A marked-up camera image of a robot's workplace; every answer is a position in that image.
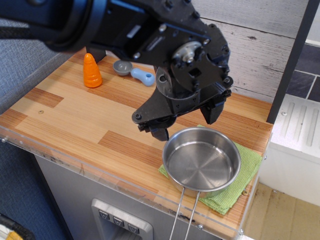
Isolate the grey and blue toy scoop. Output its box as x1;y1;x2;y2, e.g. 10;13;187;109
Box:
112;60;155;87

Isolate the dark left shelf post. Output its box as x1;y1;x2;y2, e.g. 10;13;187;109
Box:
85;46;107;63

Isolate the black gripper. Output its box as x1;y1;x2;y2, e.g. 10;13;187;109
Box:
131;67;232;142

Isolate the white ribbed appliance top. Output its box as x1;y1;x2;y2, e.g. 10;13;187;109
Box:
270;94;320;158

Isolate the yellow and black object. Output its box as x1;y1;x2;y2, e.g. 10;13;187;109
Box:
0;214;36;240

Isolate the clear acrylic front edge guard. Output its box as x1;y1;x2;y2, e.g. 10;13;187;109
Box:
0;124;245;238

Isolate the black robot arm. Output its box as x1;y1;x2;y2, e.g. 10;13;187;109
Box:
0;0;233;141

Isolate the silver toy cabinet front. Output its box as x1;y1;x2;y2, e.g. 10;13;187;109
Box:
33;153;237;240

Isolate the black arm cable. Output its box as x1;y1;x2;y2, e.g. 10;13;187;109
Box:
0;24;63;42

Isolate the orange plastic toy carrot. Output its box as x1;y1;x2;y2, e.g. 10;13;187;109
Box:
83;53;103;88

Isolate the steel pot with wire handle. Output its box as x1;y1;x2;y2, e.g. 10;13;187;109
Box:
162;126;242;240

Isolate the dark right shelf post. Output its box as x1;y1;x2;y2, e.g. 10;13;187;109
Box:
266;0;320;124

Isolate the silver dispenser button panel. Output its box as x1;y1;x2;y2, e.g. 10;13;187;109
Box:
91;198;154;240

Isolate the green folded cloth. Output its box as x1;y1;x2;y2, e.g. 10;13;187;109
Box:
158;124;263;215

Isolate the dark shelf post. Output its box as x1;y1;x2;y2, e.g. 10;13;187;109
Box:
85;46;107;63
266;0;320;124

